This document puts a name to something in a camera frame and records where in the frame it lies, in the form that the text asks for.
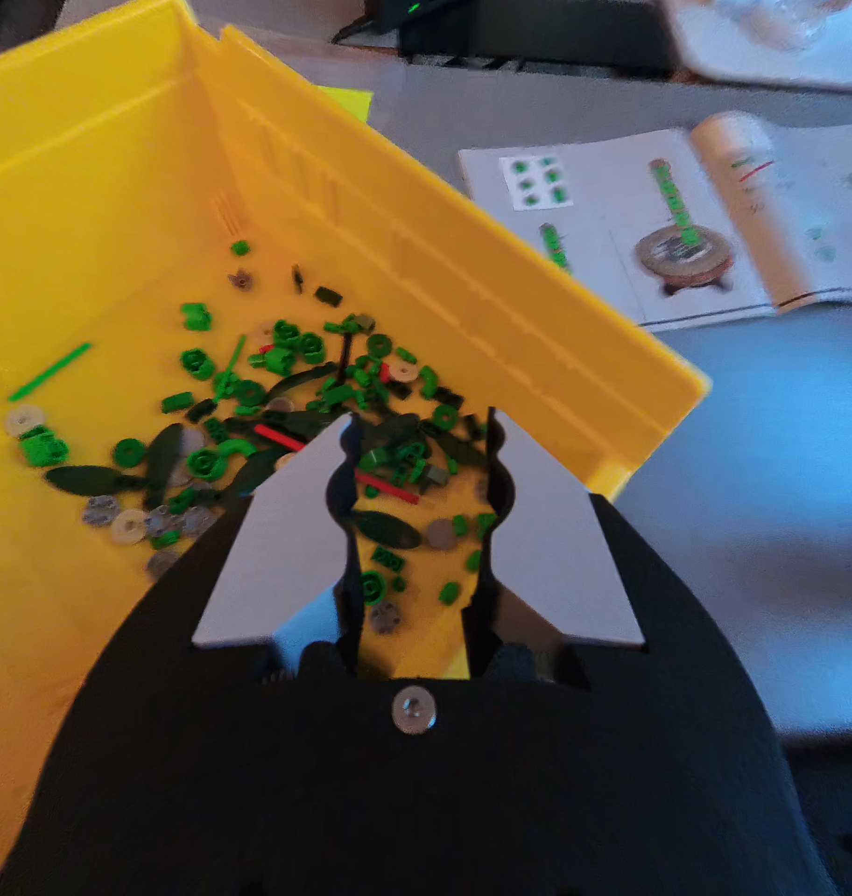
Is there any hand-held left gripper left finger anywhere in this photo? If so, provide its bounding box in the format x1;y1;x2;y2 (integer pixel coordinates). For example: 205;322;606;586
190;412;365;676

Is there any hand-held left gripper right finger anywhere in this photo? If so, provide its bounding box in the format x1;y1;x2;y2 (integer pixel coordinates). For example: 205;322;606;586
461;406;647;680

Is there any pile of green toy bricks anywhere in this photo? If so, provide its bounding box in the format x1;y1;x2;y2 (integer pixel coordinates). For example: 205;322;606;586
6;238;500;634

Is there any yellow plastic bin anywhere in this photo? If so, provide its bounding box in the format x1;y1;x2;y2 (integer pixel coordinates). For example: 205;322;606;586
0;0;712;876

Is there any grey desk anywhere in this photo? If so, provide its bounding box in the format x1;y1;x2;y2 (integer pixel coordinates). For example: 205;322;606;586
55;0;852;753

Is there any red toy rod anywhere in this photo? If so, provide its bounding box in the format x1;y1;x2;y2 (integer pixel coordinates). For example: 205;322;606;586
356;470;421;505
253;423;308;452

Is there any thin green toy rod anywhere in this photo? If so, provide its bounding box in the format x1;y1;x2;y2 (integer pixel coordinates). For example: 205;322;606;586
7;342;92;402

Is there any toy instruction booklet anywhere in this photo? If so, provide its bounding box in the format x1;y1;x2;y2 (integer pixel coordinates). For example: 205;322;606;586
457;111;852;333

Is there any yellow paper sheet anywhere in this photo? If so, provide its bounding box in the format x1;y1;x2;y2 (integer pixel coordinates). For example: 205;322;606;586
317;84;374;127

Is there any black device with green light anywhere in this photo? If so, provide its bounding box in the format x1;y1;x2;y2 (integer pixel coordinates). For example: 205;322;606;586
333;0;483;46

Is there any white tray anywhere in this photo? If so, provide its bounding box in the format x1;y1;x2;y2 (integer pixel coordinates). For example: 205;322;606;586
660;0;852;95

